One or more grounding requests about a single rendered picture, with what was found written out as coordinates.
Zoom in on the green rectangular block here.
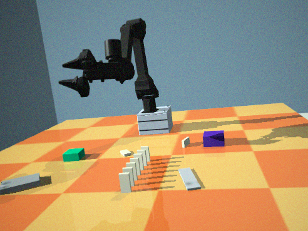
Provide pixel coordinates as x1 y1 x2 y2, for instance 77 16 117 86
62 148 85 162

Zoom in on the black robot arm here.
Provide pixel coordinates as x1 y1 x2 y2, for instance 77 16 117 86
78 18 159 113

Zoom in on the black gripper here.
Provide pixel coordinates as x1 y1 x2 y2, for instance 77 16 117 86
59 58 107 97

